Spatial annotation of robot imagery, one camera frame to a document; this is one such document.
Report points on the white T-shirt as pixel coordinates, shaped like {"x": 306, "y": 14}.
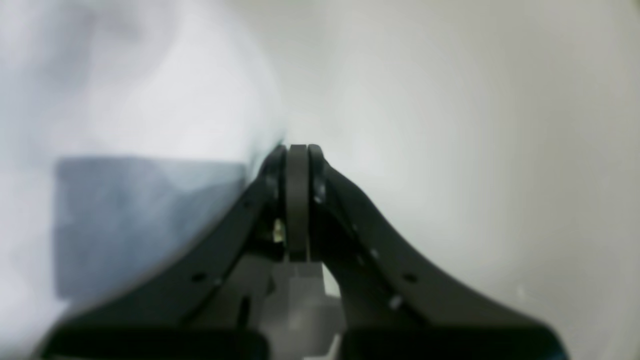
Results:
{"x": 126, "y": 126}

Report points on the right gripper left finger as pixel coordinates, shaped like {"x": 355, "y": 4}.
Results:
{"x": 206, "y": 304}

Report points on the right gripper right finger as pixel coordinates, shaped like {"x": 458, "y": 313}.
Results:
{"x": 397, "y": 304}

